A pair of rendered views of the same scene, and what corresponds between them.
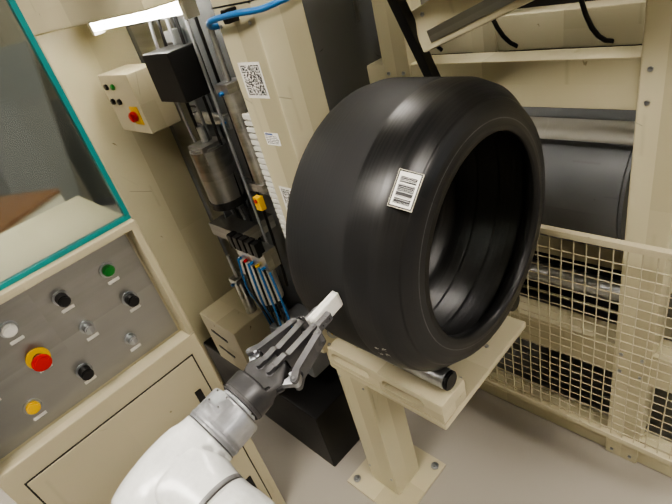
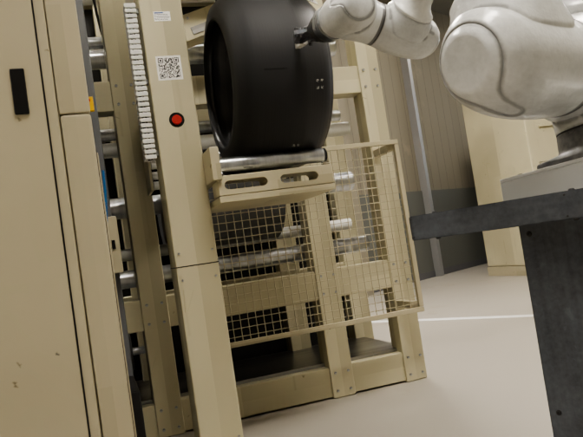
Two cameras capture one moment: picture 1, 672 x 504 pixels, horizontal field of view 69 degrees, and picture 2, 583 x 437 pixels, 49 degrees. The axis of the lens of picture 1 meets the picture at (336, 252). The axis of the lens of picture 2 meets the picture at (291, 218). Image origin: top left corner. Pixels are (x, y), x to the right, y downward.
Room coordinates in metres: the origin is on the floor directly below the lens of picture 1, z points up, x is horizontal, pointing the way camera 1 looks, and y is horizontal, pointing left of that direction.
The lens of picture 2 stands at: (0.13, 1.77, 0.63)
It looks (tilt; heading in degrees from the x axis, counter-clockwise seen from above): 3 degrees up; 290
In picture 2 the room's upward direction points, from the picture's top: 9 degrees counter-clockwise
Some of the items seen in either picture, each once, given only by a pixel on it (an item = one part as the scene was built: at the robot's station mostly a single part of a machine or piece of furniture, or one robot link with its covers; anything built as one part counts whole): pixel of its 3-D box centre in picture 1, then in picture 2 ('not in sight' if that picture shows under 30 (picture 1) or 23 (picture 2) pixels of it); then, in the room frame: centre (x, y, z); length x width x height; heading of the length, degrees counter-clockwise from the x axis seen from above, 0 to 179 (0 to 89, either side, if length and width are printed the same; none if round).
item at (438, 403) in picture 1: (390, 369); (273, 181); (0.84, -0.05, 0.84); 0.36 x 0.09 x 0.06; 38
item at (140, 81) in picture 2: (284, 199); (140, 82); (1.16, 0.09, 1.19); 0.05 x 0.04 x 0.48; 128
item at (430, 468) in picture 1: (395, 472); not in sight; (1.11, 0.01, 0.01); 0.27 x 0.27 x 0.02; 38
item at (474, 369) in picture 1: (425, 343); (263, 198); (0.92, -0.16, 0.80); 0.37 x 0.36 x 0.02; 128
